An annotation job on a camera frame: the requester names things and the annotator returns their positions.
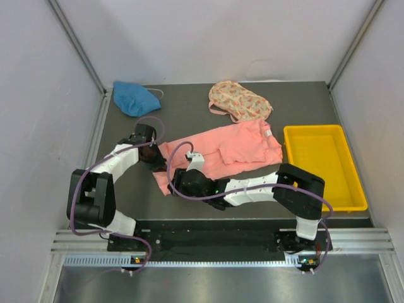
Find pink t shirt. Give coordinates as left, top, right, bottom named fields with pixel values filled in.
left=159, top=119, right=283, bottom=180

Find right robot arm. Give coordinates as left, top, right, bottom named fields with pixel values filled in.
left=168, top=163, right=325, bottom=250

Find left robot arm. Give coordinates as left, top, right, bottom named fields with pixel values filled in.
left=66, top=124, right=167, bottom=251

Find blue cloth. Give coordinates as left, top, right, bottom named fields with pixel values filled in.
left=113, top=81, right=162, bottom=117

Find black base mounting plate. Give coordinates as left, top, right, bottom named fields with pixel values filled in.
left=107, top=219, right=333, bottom=261

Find floral patterned cloth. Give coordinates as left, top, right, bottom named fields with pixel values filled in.
left=208, top=80, right=273, bottom=123

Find yellow plastic tray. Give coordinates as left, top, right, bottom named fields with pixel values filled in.
left=283, top=124, right=368, bottom=212

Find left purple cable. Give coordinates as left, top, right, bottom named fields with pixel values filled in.
left=61, top=116, right=167, bottom=294

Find purple cable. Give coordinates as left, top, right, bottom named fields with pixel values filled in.
left=61, top=116, right=167, bottom=294
left=165, top=141, right=334, bottom=275

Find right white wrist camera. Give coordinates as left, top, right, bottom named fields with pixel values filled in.
left=186, top=151, right=205, bottom=172

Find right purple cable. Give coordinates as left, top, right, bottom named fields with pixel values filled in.
left=165, top=141, right=334, bottom=275

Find slotted cable duct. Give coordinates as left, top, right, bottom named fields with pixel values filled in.
left=63, top=254, right=315, bottom=268

